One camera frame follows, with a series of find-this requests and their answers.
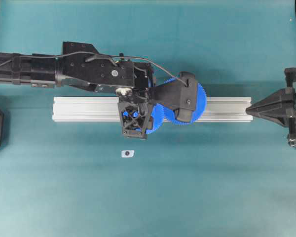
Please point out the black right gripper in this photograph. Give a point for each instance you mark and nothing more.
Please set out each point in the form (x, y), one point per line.
(280, 96)

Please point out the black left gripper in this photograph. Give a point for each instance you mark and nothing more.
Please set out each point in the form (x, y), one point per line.
(134, 106)

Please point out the small blue plastic gear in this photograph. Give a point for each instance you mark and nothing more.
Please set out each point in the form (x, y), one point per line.
(156, 121)

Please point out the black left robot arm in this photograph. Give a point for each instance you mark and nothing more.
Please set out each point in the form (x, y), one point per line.
(81, 66)

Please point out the large blue plastic gear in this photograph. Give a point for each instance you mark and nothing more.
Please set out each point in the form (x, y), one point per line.
(200, 109)

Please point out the white tape marker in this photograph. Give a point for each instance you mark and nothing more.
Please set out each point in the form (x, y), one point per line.
(127, 153)

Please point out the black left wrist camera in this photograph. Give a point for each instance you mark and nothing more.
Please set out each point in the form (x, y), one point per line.
(179, 95)

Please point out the silver aluminium extrusion rail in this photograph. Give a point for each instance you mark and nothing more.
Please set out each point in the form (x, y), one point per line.
(102, 109)

